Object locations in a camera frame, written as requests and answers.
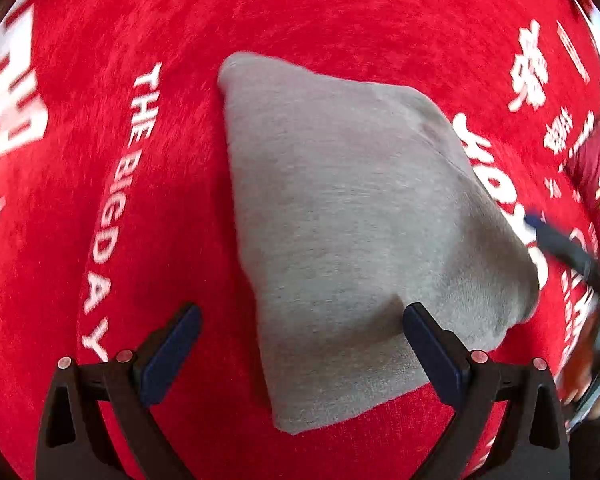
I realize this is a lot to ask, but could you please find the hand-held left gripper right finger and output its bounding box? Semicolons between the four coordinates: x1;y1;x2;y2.
402;302;571;480

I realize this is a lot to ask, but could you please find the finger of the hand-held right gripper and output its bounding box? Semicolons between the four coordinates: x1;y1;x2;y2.
524;211;600;292

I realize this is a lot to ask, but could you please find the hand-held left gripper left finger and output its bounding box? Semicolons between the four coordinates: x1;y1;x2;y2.
35;302;203;480

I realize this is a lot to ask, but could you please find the grey-brown knit garment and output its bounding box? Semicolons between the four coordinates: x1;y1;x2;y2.
217;51;541;433

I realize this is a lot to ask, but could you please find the person's maroon printed clothing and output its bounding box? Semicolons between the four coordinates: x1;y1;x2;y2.
564;119;600;257

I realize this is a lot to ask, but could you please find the red printed blanket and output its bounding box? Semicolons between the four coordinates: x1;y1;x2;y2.
0;0;600;480

